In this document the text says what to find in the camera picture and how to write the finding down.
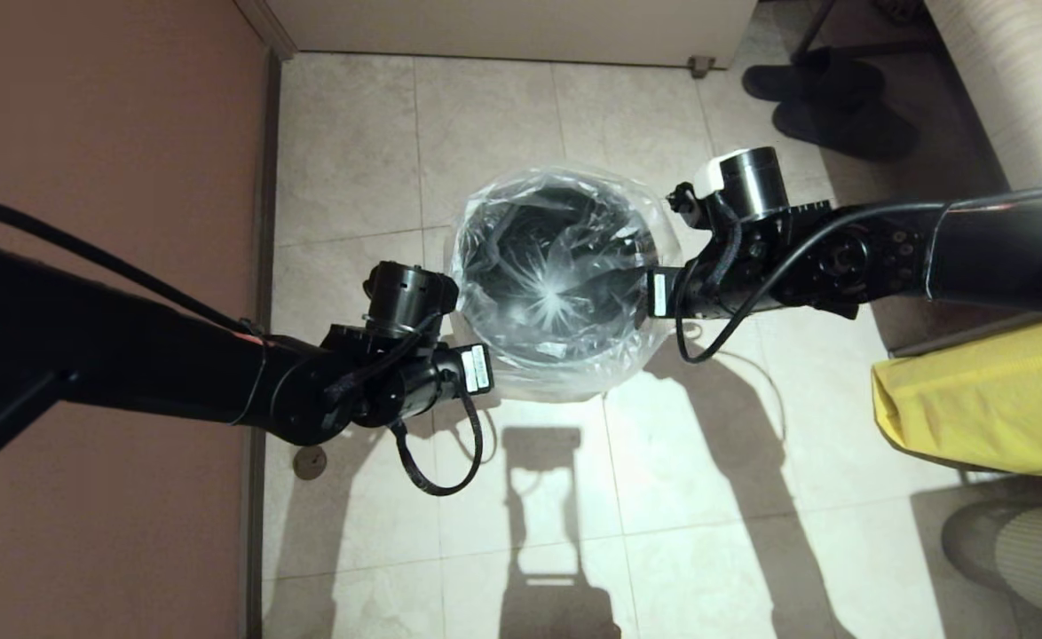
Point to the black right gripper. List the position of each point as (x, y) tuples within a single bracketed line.
[(660, 295)]

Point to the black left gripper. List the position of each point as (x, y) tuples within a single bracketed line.
[(450, 377)]

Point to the clear plastic trash bag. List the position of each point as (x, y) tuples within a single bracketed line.
[(556, 382)]

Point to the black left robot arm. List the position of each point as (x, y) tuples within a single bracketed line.
[(130, 355)]

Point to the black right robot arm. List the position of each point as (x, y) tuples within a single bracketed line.
[(1000, 248)]

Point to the grey round trash bin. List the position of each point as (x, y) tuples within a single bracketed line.
[(530, 240)]

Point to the yellow cloth bag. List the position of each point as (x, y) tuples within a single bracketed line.
[(965, 399)]

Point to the round metal floor plate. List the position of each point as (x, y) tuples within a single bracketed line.
[(311, 466)]

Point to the metal door stopper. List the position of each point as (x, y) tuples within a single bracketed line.
[(700, 69)]

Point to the white door panel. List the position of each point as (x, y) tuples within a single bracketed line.
[(521, 31)]

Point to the beige striped sofa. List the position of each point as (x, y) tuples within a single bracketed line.
[(1018, 89)]

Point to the grey ribbed round stool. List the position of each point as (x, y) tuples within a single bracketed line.
[(1036, 550)]

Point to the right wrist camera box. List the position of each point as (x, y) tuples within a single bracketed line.
[(685, 200)]

